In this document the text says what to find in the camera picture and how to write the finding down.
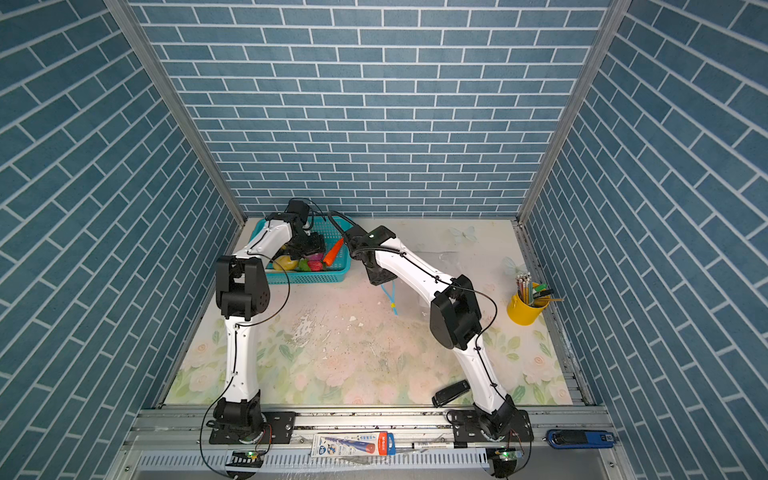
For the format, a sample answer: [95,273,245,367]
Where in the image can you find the teal plastic basket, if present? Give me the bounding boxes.
[266,216,351,285]

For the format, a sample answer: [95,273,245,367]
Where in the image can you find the clear zip top bag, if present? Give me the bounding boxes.
[375,249,456,319]

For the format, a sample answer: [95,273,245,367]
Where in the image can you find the purple toy onion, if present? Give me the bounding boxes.
[306,253,326,272]

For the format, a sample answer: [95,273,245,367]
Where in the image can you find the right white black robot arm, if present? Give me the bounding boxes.
[342,224,533,442]

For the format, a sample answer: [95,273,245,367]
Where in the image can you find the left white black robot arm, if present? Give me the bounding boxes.
[210,199,319,444]

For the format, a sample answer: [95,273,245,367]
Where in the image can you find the yellow toy lemon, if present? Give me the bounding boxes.
[272,255,299,272]

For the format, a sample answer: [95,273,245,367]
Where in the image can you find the orange toy carrot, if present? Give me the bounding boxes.
[323,238,345,267]

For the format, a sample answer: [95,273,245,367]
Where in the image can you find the black remote control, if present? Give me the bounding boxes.
[432,380,471,408]

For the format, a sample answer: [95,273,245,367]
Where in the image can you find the yellow pencil cup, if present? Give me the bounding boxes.
[506,274,561,326]

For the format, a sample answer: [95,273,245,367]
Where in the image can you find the red white blue package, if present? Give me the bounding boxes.
[310,431,396,459]

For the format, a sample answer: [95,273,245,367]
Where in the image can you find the blue black handheld tool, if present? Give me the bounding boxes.
[545,429,615,450]

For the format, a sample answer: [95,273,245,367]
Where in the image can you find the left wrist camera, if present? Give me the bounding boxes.
[284,198,312,229]

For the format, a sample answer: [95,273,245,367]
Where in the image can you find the aluminium mounting rail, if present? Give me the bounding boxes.
[106,405,635,479]

